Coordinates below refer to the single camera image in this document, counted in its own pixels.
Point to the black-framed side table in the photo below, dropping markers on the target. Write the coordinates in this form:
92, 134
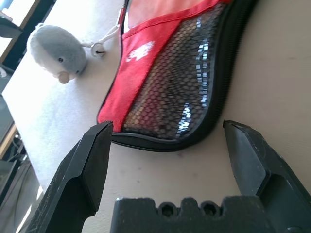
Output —
24, 21

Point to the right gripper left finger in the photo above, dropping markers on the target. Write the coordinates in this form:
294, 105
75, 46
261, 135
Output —
73, 170

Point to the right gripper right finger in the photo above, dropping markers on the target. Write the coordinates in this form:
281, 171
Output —
255, 157

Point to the red black paddle case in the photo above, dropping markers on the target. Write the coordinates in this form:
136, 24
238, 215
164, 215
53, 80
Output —
145, 60

